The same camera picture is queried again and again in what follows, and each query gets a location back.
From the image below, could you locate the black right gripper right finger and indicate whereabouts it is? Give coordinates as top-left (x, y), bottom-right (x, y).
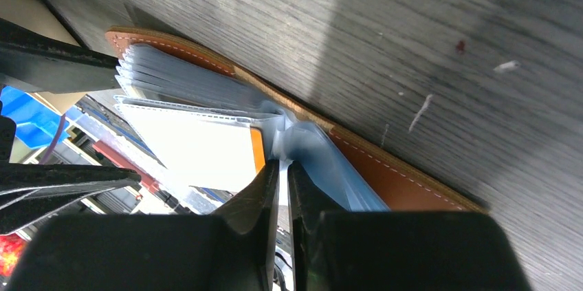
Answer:
top-left (288, 163), bottom-right (531, 290)

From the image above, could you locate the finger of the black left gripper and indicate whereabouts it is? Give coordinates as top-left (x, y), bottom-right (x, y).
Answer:
top-left (1, 19), bottom-right (119, 94)
top-left (1, 116), bottom-right (141, 235)

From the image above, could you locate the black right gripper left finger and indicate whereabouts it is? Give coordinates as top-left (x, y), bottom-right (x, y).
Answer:
top-left (6, 160), bottom-right (280, 290)

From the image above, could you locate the brown leather card holder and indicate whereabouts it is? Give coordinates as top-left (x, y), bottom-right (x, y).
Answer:
top-left (106, 27), bottom-right (480, 212)

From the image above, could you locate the beige oval card tray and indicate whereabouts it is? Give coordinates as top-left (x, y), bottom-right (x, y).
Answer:
top-left (1, 0), bottom-right (86, 115)

